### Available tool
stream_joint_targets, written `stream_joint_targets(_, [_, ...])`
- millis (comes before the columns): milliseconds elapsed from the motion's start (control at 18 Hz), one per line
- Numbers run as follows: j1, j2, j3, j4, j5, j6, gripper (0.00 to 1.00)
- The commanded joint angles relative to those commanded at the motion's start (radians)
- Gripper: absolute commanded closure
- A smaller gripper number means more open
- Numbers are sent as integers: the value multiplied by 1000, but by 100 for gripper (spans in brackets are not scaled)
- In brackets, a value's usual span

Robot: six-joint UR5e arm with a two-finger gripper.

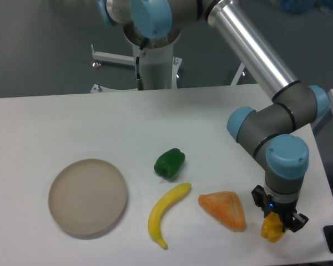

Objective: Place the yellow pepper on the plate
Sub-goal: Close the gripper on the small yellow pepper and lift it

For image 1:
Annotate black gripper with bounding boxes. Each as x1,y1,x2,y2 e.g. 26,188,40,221
251,185,309,232

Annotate yellow bell pepper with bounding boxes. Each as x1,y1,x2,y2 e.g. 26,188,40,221
260,212,285,243

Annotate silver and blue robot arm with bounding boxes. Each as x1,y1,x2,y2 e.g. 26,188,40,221
97,1,329,232

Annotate green bell pepper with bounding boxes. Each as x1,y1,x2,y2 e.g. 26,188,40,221
153,148,186,179

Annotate beige round plate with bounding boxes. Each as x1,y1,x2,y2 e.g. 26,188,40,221
48,158,128,239

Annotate white side table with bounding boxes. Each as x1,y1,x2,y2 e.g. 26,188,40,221
310,89,333,225

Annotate orange triangular bread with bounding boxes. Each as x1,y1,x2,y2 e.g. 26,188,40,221
198,191,246,231

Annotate yellow banana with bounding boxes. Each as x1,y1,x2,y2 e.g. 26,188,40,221
148,183,191,250

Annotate blue object top right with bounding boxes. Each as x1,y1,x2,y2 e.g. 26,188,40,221
275,0,333,16

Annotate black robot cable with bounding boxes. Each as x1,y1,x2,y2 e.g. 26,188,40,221
134,37,150,91

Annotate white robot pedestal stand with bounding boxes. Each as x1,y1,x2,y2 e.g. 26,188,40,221
89,23,184,94

